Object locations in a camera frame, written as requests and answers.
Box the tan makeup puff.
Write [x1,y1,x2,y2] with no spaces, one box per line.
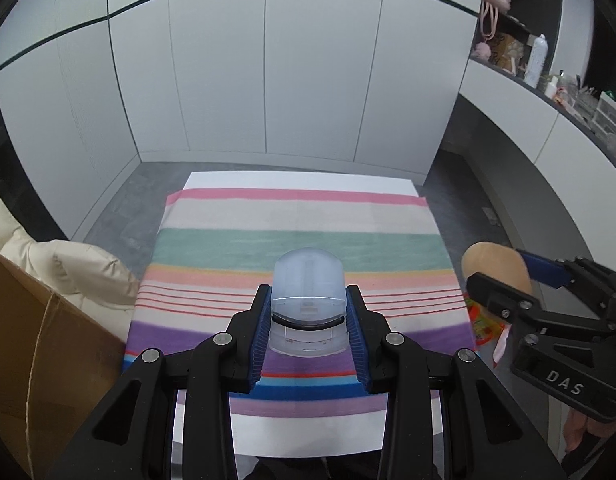
[461,242,533,295]

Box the clear eyelash curler case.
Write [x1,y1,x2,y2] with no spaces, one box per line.
[269,248,349,359]

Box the person's right hand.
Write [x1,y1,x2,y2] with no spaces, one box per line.
[562,408,616,453]

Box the red and white snack bag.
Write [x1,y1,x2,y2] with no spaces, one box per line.
[464,292,512,368]

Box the brown cardboard box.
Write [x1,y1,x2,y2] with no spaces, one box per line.
[0,256,124,479]

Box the cream padded armchair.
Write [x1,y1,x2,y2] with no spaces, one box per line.
[0,197,139,341]

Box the white spray bottle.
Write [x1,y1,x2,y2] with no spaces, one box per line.
[524,34,548,88]

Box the striped colourful cloth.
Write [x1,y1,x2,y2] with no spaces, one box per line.
[126,188,475,418]

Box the brown patterned box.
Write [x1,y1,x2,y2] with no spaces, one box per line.
[488,32,524,72]

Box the pink plush bag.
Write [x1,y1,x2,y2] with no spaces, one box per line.
[470,0,512,62]

